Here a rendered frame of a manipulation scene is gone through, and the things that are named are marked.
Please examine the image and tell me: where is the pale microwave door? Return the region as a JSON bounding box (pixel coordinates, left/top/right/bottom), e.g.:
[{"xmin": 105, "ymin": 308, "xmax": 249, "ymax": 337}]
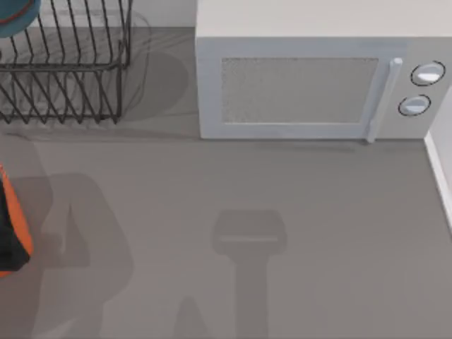
[{"xmin": 196, "ymin": 37, "xmax": 408, "ymax": 141}]

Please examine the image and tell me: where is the pale microwave oven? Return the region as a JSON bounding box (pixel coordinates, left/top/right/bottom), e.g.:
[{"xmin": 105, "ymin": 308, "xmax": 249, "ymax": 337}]
[{"xmin": 194, "ymin": 0, "xmax": 452, "ymax": 144}]

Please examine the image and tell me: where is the small white microwave knob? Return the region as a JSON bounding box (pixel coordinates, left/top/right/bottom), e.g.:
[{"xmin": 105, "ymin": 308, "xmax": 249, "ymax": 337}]
[{"xmin": 397, "ymin": 93, "xmax": 432, "ymax": 117}]

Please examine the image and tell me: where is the large white microwave knob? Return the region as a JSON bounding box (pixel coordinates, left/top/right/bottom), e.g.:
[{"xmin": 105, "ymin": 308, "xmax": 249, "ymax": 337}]
[{"xmin": 410, "ymin": 60, "xmax": 447, "ymax": 87}]

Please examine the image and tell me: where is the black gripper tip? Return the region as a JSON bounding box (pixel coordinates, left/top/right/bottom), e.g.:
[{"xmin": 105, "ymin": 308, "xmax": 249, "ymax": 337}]
[{"xmin": 0, "ymin": 179, "xmax": 31, "ymax": 273}]

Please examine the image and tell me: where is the teal plate with orange stripe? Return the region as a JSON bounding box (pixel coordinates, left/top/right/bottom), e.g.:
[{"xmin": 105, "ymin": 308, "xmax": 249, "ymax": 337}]
[{"xmin": 0, "ymin": 0, "xmax": 42, "ymax": 40}]

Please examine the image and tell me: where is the black wire dish rack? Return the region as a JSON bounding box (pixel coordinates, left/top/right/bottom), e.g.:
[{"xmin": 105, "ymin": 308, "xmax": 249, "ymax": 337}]
[{"xmin": 0, "ymin": 0, "xmax": 133, "ymax": 126}]

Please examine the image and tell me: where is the pale microwave door handle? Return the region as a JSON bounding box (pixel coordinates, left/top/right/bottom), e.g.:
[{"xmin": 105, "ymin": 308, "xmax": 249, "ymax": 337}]
[{"xmin": 364, "ymin": 57, "xmax": 404, "ymax": 144}]

